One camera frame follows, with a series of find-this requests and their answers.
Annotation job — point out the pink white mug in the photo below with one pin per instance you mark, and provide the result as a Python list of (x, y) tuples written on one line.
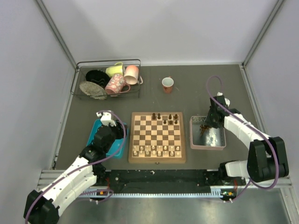
[(131, 74)]

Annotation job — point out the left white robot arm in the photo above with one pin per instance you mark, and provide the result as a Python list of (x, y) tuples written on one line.
[(47, 205)]

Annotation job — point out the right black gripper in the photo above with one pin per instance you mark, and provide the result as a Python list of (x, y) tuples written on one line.
[(209, 122)]

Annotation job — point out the pink metal tin tray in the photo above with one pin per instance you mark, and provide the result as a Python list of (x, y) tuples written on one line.
[(209, 139)]

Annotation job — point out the dark pieces pile in tin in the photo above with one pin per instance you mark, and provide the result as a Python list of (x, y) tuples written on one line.
[(203, 129)]

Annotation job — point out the black ridged bowl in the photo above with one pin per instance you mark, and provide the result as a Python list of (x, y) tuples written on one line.
[(98, 77)]

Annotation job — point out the grey speckled plate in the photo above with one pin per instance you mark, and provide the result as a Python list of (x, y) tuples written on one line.
[(93, 90)]

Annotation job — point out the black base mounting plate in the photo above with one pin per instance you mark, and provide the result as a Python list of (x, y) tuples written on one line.
[(160, 181)]

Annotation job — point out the brown mug white inside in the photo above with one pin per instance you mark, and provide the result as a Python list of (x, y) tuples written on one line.
[(167, 84)]

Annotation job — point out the blue plastic tray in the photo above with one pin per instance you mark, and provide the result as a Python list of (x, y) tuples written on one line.
[(117, 147)]

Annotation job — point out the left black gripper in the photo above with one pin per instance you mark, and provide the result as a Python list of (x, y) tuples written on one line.
[(119, 129)]

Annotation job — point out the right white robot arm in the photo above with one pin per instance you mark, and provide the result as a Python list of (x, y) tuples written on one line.
[(267, 158)]

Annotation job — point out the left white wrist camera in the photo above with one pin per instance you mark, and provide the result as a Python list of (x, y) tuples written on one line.
[(106, 118)]

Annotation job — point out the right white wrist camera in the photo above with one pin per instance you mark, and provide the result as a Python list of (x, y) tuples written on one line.
[(227, 101)]

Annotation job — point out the black wire dish rack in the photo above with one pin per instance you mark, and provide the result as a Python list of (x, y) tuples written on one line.
[(83, 67)]

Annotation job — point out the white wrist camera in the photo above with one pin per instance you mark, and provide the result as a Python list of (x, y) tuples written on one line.
[(227, 101), (106, 118)]

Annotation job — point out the pink floral mug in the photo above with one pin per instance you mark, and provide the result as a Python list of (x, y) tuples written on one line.
[(117, 85)]

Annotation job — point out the yellow mug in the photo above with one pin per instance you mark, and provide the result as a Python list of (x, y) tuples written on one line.
[(117, 68)]

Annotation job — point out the wooden chess board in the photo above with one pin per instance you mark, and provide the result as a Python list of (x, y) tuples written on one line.
[(148, 132)]

